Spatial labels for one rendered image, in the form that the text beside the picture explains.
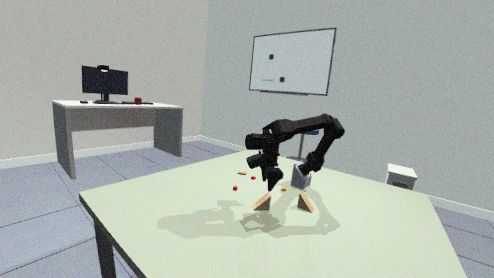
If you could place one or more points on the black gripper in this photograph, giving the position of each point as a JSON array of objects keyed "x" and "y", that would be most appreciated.
[{"x": 269, "y": 172}]

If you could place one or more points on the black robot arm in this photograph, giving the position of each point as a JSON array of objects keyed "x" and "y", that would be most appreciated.
[{"x": 285, "y": 129}]

